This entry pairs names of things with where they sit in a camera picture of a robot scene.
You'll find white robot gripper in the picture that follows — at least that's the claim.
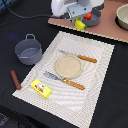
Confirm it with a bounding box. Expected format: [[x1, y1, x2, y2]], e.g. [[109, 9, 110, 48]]
[[51, 0, 92, 25]]

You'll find red toy tomato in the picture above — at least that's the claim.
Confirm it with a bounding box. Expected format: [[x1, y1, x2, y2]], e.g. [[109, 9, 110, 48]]
[[84, 12, 92, 20]]

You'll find dark grey toy pot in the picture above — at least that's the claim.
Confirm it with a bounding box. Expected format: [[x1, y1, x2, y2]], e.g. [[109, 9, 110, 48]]
[[15, 34, 42, 65]]

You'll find reddish brown toy sausage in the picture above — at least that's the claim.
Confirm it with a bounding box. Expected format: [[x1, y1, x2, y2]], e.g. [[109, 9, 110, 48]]
[[11, 70, 21, 90]]

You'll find yellow toy banana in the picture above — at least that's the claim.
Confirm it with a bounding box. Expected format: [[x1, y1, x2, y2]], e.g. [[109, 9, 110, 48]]
[[75, 19, 87, 30]]

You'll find grey toy frying pan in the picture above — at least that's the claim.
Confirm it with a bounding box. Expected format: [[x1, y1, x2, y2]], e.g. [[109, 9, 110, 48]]
[[82, 8, 101, 27]]

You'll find black tablecloth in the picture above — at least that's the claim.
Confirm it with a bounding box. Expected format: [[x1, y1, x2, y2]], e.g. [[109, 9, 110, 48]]
[[0, 0, 128, 128]]

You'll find pink toy stove board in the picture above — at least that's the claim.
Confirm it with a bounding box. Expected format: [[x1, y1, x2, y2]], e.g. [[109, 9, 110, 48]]
[[48, 0, 128, 43]]

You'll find beige bowl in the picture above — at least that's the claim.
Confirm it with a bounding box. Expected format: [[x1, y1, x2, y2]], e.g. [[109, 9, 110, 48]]
[[116, 4, 128, 30]]

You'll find round wooden plate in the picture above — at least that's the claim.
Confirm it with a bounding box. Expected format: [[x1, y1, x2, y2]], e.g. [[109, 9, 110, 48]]
[[55, 55, 83, 79]]

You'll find yellow toy butter box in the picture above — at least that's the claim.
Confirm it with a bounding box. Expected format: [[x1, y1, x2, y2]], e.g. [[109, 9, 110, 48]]
[[31, 79, 52, 98]]

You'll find beige woven placemat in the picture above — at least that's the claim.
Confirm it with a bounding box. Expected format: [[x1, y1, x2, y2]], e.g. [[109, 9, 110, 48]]
[[13, 32, 114, 128]]

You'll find wooden handled toy knife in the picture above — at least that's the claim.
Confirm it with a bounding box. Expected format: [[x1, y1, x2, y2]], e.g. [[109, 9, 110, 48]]
[[58, 50, 97, 63]]

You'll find wooden handled toy fork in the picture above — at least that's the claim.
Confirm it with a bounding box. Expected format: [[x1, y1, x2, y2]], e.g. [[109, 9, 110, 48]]
[[44, 71, 85, 90]]

